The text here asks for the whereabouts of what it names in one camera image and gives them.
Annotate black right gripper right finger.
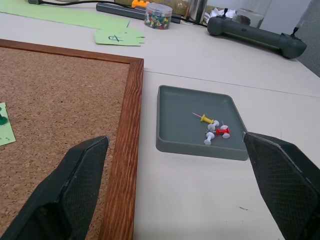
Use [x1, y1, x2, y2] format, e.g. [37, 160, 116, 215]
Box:
[242, 131, 320, 240]

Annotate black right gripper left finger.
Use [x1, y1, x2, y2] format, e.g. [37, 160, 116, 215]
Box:
[0, 135, 110, 240]

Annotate white push pin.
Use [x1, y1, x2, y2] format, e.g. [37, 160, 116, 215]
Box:
[203, 132, 216, 146]
[207, 120, 221, 132]
[221, 120, 231, 140]

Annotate red push pin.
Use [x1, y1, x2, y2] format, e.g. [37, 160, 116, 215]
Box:
[215, 127, 231, 137]

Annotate wood-framed cork board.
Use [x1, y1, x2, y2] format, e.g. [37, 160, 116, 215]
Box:
[0, 38, 145, 240]

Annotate green paper note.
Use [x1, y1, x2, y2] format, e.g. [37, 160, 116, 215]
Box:
[0, 102, 17, 147]

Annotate yellow push pin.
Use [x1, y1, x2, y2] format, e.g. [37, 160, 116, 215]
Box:
[192, 112, 215, 125]

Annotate light green paper with drawing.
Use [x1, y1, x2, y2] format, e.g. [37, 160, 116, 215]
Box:
[94, 26, 146, 48]

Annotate clear jar of push pins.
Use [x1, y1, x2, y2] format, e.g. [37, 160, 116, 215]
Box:
[143, 2, 174, 31]

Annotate grey plastic tray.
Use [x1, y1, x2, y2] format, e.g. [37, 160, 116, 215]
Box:
[155, 84, 250, 162]

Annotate dark grey handheld controller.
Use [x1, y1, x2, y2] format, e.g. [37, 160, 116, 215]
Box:
[206, 8, 308, 60]

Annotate clear plastic container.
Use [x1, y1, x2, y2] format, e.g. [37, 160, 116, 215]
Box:
[234, 0, 273, 29]

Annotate large green paper sheet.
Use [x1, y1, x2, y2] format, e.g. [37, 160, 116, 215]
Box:
[0, 2, 131, 30]

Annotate crumpled white paper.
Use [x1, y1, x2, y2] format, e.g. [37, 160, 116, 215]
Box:
[203, 7, 237, 25]

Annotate long black bar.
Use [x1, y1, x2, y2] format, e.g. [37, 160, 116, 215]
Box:
[96, 2, 182, 25]

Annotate shiny metal cylinder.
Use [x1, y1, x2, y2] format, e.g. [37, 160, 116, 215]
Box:
[186, 0, 209, 25]

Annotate black cable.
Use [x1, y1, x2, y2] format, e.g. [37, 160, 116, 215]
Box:
[27, 0, 133, 8]

